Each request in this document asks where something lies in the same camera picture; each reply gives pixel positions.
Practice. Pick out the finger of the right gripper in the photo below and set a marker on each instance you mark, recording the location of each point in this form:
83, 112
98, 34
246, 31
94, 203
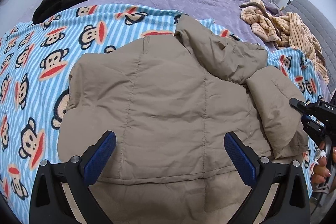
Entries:
304, 108
316, 131

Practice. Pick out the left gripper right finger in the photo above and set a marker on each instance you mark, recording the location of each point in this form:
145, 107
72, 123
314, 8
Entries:
291, 201

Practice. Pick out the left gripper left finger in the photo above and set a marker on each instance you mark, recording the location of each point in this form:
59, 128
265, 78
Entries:
48, 199

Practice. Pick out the khaki puffer jacket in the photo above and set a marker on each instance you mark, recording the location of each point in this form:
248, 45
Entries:
170, 99

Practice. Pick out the person's right hand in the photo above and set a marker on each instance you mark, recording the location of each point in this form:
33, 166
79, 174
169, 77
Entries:
320, 172

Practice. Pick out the grey quilted headboard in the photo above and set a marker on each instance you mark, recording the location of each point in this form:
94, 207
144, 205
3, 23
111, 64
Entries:
320, 27

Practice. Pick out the beige striped garment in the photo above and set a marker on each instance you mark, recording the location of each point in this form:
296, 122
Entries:
285, 30

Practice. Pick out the blue monkey print blanket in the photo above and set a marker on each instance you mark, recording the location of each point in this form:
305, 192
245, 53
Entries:
36, 61

